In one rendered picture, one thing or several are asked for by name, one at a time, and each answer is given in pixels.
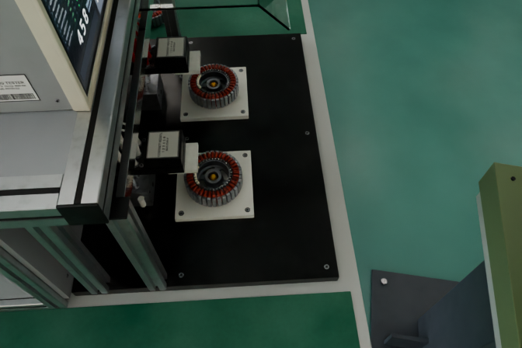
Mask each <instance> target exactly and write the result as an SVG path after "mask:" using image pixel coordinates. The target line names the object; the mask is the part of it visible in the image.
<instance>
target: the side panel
mask: <svg viewBox="0 0 522 348"><path fill-rule="evenodd" d="M57 306H58V307H59V308H67V307H68V301H66V300H65V299H64V298H63V297H62V296H61V295H60V294H58V293H57V292H56V291H55V290H53V289H52V288H51V287H49V286H48V285H47V284H46V283H44V282H43V281H42V280H41V279H40V278H39V277H38V276H36V275H35V274H34V273H33V272H31V271H30V270H29V269H28V268H26V267H25V266H24V265H23V264H22V263H21V262H20V261H18V260H17V259H16V258H15V257H13V256H12V255H11V254H10V253H8V252H7V251H6V250H4V249H3V248H2V247H1V246H0V311H26V310H40V309H54V308H56V307H57Z"/></svg>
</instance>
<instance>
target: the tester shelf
mask: <svg viewBox="0 0 522 348"><path fill-rule="evenodd" d="M140 1H141V0H113V2H112V6H111V10H110V17H109V22H108V26H107V30H106V37H105V41H104V45H103V52H102V57H101V61H100V65H99V72H98V76H97V80H96V87H95V92H94V96H93V101H92V108H91V110H90V111H74V110H49V111H31V112H14V113H0V229H3V228H32V227H47V226H62V225H81V224H108V223H109V217H110V207H111V201H112V195H113V185H114V180H115V174H116V168H117V158H118V152H119V147H120V137H121V131H122V126H123V120H124V110H125V104H126V98H127V88H128V82H129V77H130V71H131V61H132V56H133V50H134V40H135V34H136V29H137V18H138V13H139V7H140Z"/></svg>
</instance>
